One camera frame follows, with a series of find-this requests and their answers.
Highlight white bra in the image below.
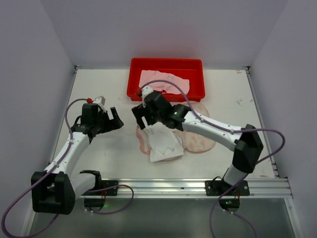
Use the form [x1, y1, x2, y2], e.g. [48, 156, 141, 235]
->
[144, 124, 184, 163]

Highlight pink bra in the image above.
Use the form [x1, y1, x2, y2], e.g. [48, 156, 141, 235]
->
[138, 69, 191, 96]

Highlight floral mesh laundry bag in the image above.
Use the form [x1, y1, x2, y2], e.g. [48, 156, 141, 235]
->
[135, 101, 215, 162]

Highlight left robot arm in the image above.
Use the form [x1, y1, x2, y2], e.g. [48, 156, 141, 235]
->
[31, 103, 124, 215]

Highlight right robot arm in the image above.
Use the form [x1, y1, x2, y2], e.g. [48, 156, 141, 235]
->
[131, 92, 264, 190]

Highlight red plastic tray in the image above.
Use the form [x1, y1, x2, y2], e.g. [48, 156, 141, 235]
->
[126, 58, 206, 102]

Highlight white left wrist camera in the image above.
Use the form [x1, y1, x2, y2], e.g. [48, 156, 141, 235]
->
[86, 96, 106, 112]

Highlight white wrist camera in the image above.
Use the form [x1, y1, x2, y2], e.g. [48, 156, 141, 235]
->
[86, 96, 106, 112]
[135, 86, 154, 108]

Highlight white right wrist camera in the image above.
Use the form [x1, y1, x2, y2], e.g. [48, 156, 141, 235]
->
[135, 86, 154, 108]

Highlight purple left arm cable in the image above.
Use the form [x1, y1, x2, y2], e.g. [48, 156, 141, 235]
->
[1, 98, 134, 236]

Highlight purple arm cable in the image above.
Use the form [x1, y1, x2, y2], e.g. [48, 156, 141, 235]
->
[1, 98, 134, 236]
[140, 79, 285, 238]

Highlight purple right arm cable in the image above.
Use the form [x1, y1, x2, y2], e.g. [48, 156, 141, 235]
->
[140, 79, 285, 238]

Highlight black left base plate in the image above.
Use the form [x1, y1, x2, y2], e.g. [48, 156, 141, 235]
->
[99, 180, 118, 196]

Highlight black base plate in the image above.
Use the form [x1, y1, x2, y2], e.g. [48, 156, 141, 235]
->
[99, 180, 118, 196]
[205, 176, 250, 196]

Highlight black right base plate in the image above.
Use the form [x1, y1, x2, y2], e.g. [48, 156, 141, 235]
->
[205, 176, 250, 196]

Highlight aluminium mounting rail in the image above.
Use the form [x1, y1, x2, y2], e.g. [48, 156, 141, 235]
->
[76, 177, 290, 199]

